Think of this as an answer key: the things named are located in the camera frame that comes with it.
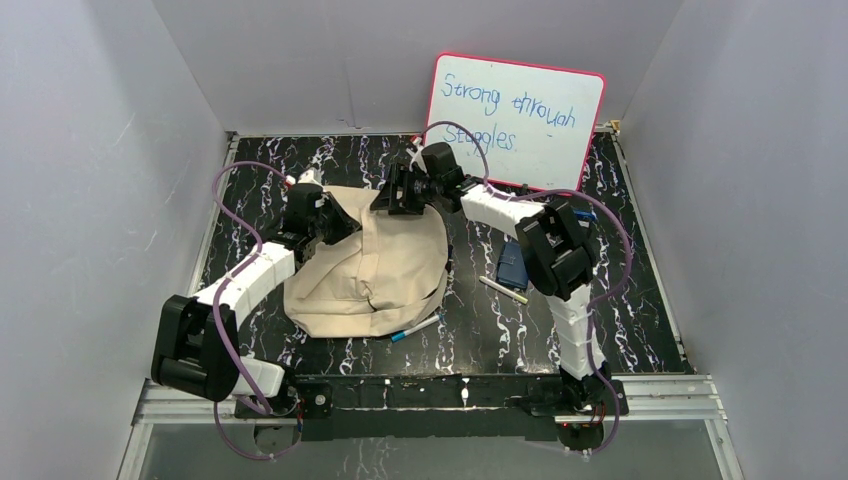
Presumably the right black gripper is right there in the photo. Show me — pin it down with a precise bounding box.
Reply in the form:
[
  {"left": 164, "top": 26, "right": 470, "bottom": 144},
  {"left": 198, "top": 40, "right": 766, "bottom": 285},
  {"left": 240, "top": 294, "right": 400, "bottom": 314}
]
[{"left": 369, "top": 163, "right": 443, "bottom": 217}]

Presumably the beige canvas backpack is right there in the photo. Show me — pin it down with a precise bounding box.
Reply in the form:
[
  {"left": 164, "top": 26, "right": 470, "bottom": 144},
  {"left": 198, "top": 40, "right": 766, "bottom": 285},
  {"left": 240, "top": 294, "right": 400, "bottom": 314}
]
[{"left": 283, "top": 186, "right": 449, "bottom": 338}]

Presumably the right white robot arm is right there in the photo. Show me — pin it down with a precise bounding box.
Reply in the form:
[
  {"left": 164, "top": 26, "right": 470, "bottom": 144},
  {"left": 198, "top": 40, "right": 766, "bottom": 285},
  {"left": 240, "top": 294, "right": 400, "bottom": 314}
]
[{"left": 370, "top": 142, "right": 605, "bottom": 414}]

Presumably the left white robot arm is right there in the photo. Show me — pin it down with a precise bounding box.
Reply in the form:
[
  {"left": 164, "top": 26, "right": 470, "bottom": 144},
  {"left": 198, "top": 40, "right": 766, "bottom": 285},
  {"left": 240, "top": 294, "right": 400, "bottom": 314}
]
[{"left": 151, "top": 183, "right": 361, "bottom": 416}]

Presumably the pink framed whiteboard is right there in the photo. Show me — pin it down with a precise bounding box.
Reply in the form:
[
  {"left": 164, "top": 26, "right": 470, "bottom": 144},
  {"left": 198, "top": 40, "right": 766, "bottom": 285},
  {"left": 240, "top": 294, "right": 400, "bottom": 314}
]
[{"left": 423, "top": 53, "right": 606, "bottom": 190}]

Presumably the white marker pale cap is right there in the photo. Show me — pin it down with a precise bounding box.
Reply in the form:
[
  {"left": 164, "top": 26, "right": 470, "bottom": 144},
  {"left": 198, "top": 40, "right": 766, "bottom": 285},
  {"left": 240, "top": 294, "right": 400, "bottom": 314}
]
[{"left": 478, "top": 276, "right": 528, "bottom": 305}]

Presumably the white marker blue cap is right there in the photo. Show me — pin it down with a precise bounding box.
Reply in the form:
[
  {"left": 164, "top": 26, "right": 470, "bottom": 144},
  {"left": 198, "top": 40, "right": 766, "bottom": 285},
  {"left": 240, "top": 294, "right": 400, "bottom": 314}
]
[{"left": 390, "top": 314, "right": 443, "bottom": 343}]

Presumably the blue black stapler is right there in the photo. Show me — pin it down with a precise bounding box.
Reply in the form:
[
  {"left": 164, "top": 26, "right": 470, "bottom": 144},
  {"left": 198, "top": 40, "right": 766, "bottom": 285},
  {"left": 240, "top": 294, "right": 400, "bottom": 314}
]
[{"left": 573, "top": 210, "right": 598, "bottom": 229}]

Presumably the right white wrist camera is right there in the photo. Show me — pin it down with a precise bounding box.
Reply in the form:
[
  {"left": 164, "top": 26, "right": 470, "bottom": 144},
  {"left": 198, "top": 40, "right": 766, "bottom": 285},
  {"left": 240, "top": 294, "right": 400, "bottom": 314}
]
[{"left": 406, "top": 136, "right": 427, "bottom": 172}]

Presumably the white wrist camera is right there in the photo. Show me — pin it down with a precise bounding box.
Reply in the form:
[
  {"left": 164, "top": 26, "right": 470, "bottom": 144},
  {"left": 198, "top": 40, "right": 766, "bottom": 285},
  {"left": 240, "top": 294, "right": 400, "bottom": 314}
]
[
  {"left": 295, "top": 168, "right": 323, "bottom": 189},
  {"left": 406, "top": 136, "right": 427, "bottom": 172}
]

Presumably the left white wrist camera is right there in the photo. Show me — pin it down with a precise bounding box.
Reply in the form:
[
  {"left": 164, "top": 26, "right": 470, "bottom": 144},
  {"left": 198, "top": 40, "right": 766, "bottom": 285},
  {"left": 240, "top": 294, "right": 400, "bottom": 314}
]
[{"left": 295, "top": 168, "right": 323, "bottom": 189}]

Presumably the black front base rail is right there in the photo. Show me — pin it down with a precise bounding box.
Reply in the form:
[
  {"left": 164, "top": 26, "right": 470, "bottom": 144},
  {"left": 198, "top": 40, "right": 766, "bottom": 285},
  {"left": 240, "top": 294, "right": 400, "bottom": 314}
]
[{"left": 291, "top": 374, "right": 592, "bottom": 441}]

